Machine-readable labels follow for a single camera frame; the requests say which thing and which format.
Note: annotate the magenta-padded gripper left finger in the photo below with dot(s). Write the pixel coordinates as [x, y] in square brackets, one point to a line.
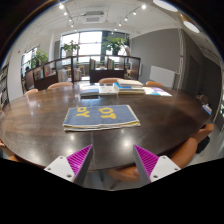
[61, 168]

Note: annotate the beige book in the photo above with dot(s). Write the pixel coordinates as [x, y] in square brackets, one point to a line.
[130, 82]

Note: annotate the large window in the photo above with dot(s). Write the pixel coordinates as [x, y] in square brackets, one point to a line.
[90, 43]

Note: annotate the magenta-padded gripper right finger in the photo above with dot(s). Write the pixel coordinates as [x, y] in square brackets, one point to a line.
[163, 167]

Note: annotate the round ceiling panel lights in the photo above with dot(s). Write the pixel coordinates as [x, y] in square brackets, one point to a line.
[165, 5]

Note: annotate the thick blue-covered book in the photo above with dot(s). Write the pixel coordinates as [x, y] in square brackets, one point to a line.
[128, 89]

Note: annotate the dark blue book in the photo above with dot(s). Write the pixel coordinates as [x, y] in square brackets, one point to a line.
[89, 91]

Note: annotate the ceiling air conditioner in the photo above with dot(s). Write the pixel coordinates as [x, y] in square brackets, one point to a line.
[93, 17]

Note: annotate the ceiling track spotlights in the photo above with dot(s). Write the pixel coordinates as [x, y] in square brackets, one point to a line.
[143, 6]

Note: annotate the wall bookshelf with books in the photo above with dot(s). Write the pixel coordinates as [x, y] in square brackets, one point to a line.
[3, 86]

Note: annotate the group of orange chairs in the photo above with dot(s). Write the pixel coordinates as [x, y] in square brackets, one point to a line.
[60, 85]

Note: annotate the white colourful brochure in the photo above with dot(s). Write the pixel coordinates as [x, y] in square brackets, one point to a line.
[149, 90]

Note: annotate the dark open shelf unit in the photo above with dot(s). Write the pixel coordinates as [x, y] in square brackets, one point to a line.
[105, 74]

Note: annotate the white wall radiator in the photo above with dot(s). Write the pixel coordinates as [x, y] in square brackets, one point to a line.
[162, 76]

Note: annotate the large potted green plant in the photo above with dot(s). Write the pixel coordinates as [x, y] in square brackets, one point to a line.
[114, 44]

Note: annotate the grey-blue towel with yellow letters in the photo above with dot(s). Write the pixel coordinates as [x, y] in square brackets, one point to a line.
[100, 116]

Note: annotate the orange chair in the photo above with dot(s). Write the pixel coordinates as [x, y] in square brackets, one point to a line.
[188, 150]
[10, 154]
[122, 174]

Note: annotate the purple brochure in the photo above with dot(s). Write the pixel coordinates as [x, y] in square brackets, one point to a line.
[162, 91]

